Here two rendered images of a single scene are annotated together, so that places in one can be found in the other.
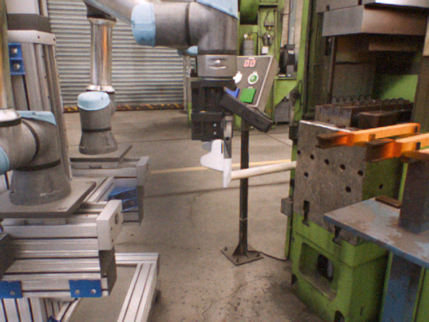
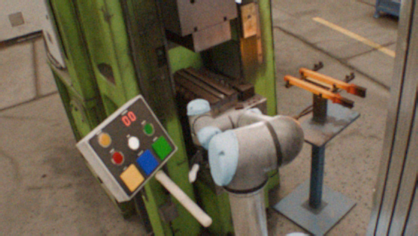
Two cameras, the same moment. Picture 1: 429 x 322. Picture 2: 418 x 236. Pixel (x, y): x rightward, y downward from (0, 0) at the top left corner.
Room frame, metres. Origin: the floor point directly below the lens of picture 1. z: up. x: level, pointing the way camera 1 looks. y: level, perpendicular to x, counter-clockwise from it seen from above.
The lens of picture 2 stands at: (1.61, 1.18, 1.98)
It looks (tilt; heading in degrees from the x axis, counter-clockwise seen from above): 33 degrees down; 267
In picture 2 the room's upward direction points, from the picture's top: 8 degrees counter-clockwise
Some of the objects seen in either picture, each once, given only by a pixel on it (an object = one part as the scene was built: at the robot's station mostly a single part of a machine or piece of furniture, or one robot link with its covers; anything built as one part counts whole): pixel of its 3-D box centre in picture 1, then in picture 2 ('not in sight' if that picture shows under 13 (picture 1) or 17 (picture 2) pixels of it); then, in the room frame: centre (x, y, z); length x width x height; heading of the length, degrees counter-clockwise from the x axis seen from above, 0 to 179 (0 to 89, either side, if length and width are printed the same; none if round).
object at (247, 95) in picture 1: (247, 96); (161, 148); (1.74, -0.16, 1.01); 0.07 x 0.05 x 0.07; 52
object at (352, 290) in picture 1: (358, 257); (219, 185); (1.50, -0.71, 0.23); 0.55 x 0.37 x 0.47; 117
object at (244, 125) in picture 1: (243, 173); (148, 228); (1.90, -0.17, 0.54); 0.04 x 0.04 x 1.08; 27
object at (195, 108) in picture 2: not in sight; (200, 117); (1.57, 0.02, 1.23); 0.09 x 0.08 x 0.11; 99
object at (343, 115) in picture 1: (366, 110); (197, 89); (1.54, -0.68, 0.96); 0.42 x 0.20 x 0.09; 117
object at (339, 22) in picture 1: (377, 24); (187, 26); (1.54, -0.68, 1.32); 0.42 x 0.20 x 0.10; 117
